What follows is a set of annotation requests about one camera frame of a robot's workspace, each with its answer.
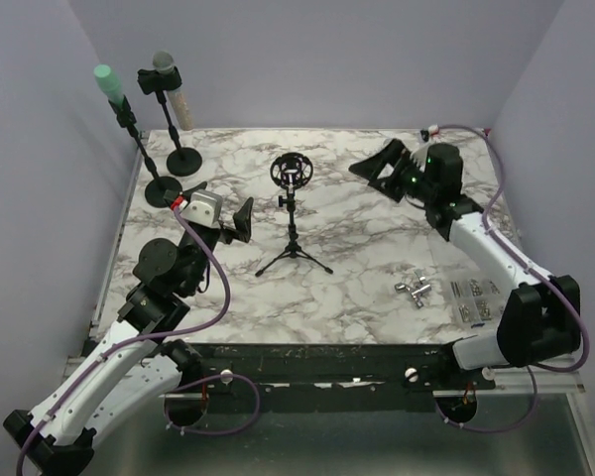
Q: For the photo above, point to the black round base clip stand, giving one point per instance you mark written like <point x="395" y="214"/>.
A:
<point x="182" y="161"/>

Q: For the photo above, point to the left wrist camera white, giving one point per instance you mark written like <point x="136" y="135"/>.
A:
<point x="203" y="208"/>

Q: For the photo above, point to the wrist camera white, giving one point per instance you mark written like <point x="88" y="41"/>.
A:
<point x="426" y="137"/>
<point x="203" y="208"/>

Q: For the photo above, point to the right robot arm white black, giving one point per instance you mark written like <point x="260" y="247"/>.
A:
<point x="540" y="320"/>

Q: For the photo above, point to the clear screw organizer box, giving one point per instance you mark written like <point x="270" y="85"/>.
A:
<point x="476" y="302"/>

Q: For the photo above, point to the mint green microphone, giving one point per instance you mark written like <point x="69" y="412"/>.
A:
<point x="110" y="85"/>

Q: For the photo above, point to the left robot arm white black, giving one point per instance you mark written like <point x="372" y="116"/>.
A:
<point x="167" y="274"/>

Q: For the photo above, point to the aluminium extrusion frame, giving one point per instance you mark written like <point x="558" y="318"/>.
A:
<point x="104" y="297"/>

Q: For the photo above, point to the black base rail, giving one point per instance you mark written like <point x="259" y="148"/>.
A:
<point x="323" y="378"/>

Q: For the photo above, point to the glitter silver mesh microphone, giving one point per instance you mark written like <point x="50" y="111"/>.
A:
<point x="164" y="64"/>

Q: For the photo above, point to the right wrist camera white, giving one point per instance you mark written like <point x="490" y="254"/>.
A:
<point x="426" y="137"/>

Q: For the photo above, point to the chrome faucet fitting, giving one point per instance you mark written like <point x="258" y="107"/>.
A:
<point x="417" y="290"/>

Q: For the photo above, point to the black tripod shock mount stand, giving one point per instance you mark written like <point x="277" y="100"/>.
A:
<point x="290" y="172"/>

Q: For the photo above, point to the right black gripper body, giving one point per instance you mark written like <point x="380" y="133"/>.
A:
<point x="414" y="183"/>

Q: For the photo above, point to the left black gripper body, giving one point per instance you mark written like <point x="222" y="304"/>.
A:
<point x="216" y="234"/>

